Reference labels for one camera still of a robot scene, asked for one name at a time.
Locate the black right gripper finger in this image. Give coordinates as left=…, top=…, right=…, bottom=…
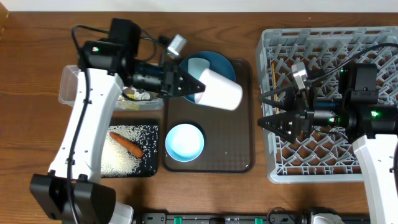
left=257, top=111, right=302, bottom=143
left=259, top=85, right=295, bottom=111

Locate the light blue cup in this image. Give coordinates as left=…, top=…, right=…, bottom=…
left=188, top=58, right=210, bottom=80

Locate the wooden chopstick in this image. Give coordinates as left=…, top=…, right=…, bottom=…
left=274, top=94, right=279, bottom=114
left=271, top=63, right=277, bottom=90

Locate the pink cup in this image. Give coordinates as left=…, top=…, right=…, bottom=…
left=194, top=68, right=243, bottom=111

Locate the green snack wrapper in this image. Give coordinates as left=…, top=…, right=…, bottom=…
left=115, top=93, right=140, bottom=111

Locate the orange carrot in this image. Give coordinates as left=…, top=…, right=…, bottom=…
left=109, top=132, right=144, bottom=158

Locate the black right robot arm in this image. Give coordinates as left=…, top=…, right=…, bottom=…
left=257, top=62, right=397, bottom=223

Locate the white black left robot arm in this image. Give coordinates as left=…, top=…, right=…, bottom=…
left=30, top=39, right=205, bottom=223

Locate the grey dishwasher rack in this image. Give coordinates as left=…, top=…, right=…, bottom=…
left=256, top=26, right=397, bottom=184

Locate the clear plastic waste bin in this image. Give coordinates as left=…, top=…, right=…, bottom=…
left=58, top=65, right=164, bottom=111

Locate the dark blue plate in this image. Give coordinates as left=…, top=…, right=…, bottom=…
left=180, top=51, right=236, bottom=103

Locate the light blue bowl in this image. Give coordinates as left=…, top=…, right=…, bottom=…
left=165, top=123, right=205, bottom=162

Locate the dark brown serving tray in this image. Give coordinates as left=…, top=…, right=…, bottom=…
left=162, top=58, right=255, bottom=173

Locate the black tray with rice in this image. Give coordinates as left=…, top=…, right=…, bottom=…
left=99, top=119, right=160, bottom=179

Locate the pile of white rice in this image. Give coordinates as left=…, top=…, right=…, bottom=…
left=101, top=124, right=153, bottom=177

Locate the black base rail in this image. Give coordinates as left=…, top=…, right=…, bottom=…
left=132, top=207, right=371, bottom=224

